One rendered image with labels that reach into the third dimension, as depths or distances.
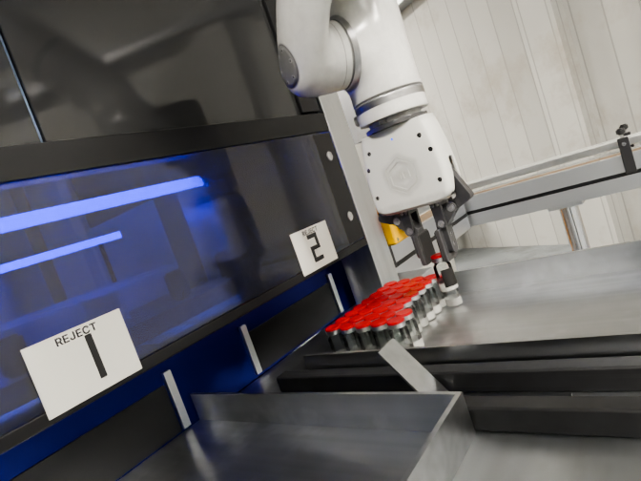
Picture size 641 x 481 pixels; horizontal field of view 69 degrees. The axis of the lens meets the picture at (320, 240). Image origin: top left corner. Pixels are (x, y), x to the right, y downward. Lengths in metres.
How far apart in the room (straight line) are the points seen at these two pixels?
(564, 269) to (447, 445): 0.38
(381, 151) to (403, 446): 0.32
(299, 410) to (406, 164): 0.29
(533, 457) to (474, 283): 0.39
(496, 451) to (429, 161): 0.30
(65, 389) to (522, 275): 0.55
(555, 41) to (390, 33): 3.48
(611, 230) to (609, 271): 3.41
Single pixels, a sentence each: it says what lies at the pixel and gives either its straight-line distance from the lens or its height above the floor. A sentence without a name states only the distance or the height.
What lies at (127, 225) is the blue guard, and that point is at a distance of 0.49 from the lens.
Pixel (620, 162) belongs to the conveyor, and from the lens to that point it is 1.42.
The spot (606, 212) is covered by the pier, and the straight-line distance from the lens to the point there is 4.06.
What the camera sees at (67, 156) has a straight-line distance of 0.49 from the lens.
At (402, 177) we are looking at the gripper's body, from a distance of 0.55.
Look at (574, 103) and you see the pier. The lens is 3.98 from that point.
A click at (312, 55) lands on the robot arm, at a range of 0.51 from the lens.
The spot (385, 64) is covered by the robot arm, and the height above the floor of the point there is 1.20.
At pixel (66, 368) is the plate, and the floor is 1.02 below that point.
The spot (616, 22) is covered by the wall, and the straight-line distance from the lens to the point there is 3.90.
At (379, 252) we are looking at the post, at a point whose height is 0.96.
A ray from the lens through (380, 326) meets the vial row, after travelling 0.54.
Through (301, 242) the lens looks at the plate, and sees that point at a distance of 0.64.
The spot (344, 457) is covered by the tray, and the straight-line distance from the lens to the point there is 0.42.
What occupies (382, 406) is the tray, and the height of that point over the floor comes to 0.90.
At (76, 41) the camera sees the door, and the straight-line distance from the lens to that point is 0.56.
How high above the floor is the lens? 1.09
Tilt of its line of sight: 5 degrees down
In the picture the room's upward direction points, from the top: 19 degrees counter-clockwise
